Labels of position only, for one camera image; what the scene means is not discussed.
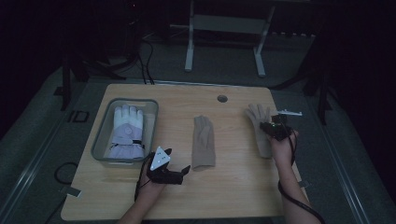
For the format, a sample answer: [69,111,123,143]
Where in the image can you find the plain beige knit glove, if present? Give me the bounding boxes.
[191,115,217,172]

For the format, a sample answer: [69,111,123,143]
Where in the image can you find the lilac and white ski glove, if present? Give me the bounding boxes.
[106,104,147,161]

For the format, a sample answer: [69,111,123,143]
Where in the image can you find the black floor cable loop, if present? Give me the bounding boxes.
[53,161,79,186]

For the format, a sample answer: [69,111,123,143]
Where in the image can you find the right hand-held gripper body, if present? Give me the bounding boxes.
[269,109,304,142]

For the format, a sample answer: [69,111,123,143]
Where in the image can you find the person's left hand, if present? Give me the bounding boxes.
[137,172,168,202]

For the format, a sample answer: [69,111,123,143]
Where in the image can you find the hand-held gripper black cable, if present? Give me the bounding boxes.
[134,152,154,203]
[277,132,326,224]

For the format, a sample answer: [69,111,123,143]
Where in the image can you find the beige knit glove with button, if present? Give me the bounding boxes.
[244,103,276,160]

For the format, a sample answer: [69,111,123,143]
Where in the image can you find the black metal stand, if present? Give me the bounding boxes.
[269,36,334,126]
[53,50,127,112]

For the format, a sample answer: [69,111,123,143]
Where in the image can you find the black rectangular floor bracket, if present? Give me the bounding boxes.
[67,109,91,124]

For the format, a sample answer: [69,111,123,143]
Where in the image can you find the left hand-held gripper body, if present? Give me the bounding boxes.
[145,146,185,186]

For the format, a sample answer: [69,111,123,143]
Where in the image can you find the black hanging cables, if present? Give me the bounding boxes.
[136,38,156,86]

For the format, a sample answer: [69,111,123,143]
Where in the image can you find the clear plastic bin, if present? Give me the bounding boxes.
[91,97,160,167]

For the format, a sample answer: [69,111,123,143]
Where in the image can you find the person's right hand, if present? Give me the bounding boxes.
[268,130,300,167]

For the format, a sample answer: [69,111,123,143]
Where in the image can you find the left hand-held gripper black cable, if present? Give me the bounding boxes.
[134,152,154,203]

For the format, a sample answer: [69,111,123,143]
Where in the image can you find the right hand-held gripper black cable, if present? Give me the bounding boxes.
[277,132,326,224]

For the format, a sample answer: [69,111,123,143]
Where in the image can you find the white metal desk frame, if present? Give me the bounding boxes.
[169,0,276,78]

